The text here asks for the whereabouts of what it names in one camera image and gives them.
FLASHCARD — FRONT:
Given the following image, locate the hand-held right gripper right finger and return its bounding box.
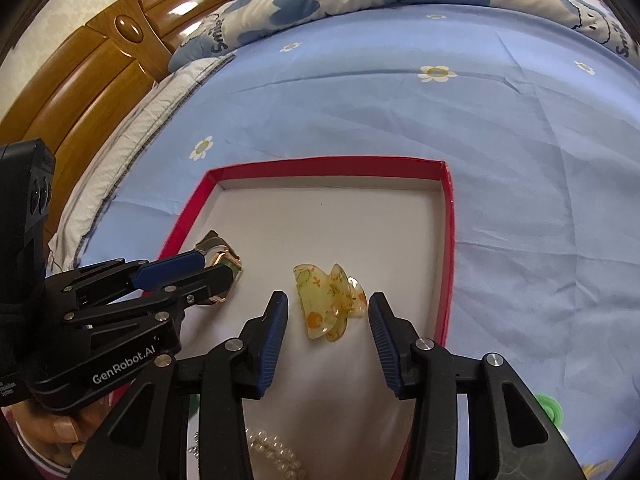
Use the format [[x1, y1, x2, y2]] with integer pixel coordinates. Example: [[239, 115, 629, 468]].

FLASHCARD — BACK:
[[367, 291, 576, 480]]

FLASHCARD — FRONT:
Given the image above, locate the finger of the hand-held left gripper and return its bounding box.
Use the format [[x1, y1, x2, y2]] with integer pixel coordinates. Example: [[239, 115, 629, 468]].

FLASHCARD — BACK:
[[62, 260, 245, 342], [47, 251, 211, 306]]

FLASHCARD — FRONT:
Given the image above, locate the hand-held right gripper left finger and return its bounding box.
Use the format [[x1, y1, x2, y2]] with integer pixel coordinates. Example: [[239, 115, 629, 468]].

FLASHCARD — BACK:
[[70, 290, 291, 480]]

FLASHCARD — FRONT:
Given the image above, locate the olive gold wristwatch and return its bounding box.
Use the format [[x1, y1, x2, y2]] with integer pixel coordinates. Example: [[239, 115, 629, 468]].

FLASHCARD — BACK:
[[192, 230, 245, 306]]

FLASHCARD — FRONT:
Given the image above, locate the yellow floral hair claw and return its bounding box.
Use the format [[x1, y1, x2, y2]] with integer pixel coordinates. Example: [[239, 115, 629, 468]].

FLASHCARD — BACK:
[[292, 262, 368, 343]]

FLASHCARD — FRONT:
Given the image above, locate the red cardboard box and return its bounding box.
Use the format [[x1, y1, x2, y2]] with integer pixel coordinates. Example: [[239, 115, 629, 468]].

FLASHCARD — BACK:
[[159, 156, 457, 480]]

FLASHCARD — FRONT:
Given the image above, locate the person's left hand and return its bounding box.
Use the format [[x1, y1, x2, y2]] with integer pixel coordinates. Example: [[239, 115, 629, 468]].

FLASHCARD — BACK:
[[12, 395, 108, 466]]

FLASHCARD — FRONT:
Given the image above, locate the wooden headboard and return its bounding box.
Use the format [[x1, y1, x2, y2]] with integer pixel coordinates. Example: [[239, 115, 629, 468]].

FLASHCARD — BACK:
[[0, 0, 281, 161]]

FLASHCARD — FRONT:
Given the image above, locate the blue floral bedsheet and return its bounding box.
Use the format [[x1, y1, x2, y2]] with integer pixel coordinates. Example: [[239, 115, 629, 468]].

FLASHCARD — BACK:
[[50, 2, 640, 480]]

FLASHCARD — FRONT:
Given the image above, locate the white pearl bracelet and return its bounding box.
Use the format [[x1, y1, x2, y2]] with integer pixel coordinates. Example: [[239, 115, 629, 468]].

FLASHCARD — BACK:
[[245, 427, 307, 480]]

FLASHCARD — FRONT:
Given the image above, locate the green braided hair tie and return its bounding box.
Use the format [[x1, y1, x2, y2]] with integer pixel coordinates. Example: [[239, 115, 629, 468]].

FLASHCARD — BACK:
[[532, 392, 563, 428]]

